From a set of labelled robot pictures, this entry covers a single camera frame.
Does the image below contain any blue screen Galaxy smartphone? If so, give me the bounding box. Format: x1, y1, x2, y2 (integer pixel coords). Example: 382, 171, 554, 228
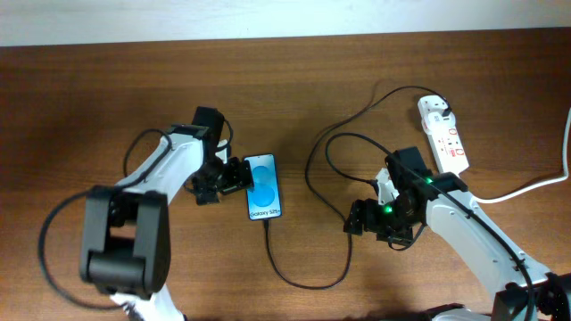
244, 153, 282, 221

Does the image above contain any thin black charging cable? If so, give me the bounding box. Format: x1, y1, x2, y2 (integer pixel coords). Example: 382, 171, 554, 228
261, 85, 453, 291

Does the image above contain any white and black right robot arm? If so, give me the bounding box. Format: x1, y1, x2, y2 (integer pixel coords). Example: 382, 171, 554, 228
343, 147, 570, 320

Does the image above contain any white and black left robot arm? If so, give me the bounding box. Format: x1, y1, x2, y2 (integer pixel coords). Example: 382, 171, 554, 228
79, 106, 253, 320

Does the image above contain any white charger plug adapter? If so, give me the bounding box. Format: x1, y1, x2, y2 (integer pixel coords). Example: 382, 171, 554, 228
421, 111, 456, 136

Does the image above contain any white power strip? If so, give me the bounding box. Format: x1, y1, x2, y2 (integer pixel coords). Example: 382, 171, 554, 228
417, 95, 470, 177

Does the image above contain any thick white power cord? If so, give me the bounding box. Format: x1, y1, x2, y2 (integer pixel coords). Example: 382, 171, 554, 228
468, 106, 571, 205

